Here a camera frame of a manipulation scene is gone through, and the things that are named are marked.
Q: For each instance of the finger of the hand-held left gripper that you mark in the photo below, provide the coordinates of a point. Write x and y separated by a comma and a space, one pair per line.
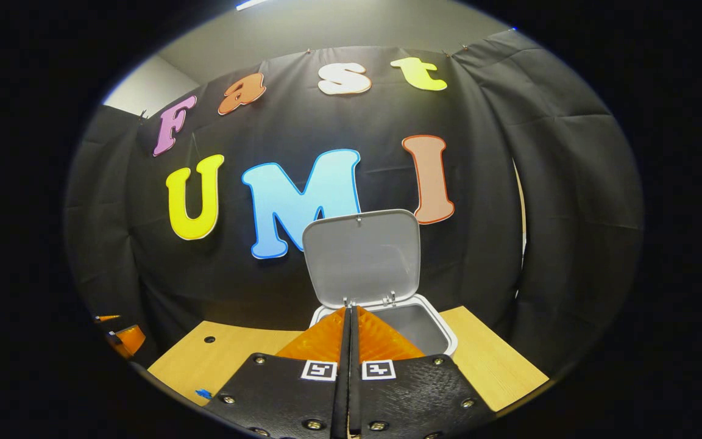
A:
107, 317
128, 340

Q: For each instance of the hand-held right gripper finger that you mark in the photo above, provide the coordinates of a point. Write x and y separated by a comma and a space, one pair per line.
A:
356, 390
343, 390

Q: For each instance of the wooden desktop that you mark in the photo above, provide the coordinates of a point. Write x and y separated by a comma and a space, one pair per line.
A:
217, 366

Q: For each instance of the white desktop garbage bin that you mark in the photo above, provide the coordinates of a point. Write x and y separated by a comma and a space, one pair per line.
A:
363, 256

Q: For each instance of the black backdrop cloth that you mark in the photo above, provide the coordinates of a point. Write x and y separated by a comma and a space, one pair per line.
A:
326, 122

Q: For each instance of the blue paper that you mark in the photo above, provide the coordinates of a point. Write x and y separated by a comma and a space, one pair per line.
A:
203, 394

